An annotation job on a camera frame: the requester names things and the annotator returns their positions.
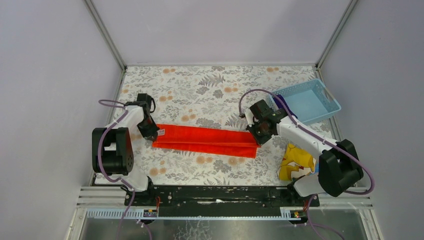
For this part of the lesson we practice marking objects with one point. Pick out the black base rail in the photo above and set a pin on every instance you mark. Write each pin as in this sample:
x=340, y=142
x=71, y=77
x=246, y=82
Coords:
x=216, y=197

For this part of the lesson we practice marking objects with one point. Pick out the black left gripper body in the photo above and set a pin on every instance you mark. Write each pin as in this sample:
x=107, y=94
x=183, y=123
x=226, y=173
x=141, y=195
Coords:
x=149, y=131

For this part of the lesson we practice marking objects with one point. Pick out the white slotted cable duct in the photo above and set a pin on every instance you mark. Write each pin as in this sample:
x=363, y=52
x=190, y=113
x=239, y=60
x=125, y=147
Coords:
x=210, y=214

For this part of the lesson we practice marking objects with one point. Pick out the yellow blue Pokemon towel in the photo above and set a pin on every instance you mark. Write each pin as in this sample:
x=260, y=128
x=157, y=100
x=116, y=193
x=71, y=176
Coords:
x=296, y=163

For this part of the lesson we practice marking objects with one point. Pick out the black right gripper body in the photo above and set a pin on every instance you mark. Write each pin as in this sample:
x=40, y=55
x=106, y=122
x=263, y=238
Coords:
x=256, y=133

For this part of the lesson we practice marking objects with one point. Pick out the purple towel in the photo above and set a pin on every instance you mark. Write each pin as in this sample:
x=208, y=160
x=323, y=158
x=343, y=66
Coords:
x=281, y=103

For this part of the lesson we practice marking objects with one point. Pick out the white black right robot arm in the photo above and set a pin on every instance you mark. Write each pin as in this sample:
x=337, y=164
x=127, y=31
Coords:
x=338, y=168

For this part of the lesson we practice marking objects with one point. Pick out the floral patterned table mat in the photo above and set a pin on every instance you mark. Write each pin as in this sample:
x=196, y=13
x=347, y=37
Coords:
x=208, y=97

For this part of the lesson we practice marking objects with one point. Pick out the light blue plastic basket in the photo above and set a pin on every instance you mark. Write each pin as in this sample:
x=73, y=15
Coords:
x=310, y=101

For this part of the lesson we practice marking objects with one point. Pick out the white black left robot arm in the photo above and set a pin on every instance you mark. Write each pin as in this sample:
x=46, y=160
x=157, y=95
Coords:
x=112, y=151

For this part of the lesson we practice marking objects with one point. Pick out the orange towel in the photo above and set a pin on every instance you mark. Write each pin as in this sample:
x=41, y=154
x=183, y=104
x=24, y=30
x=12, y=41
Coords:
x=206, y=140

